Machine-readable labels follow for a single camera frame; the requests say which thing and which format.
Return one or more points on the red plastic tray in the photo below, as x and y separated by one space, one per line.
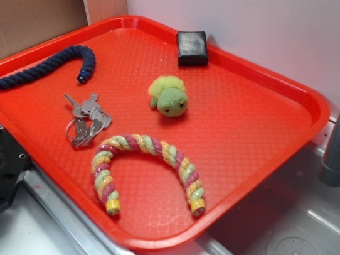
242 123

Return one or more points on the green plush turtle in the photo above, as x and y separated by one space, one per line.
168 96

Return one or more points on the bunch of silver keys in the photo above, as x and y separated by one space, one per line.
89 120

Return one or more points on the black rectangular block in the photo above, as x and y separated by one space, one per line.
192 48

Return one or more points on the grey toy sink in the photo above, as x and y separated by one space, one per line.
290 213

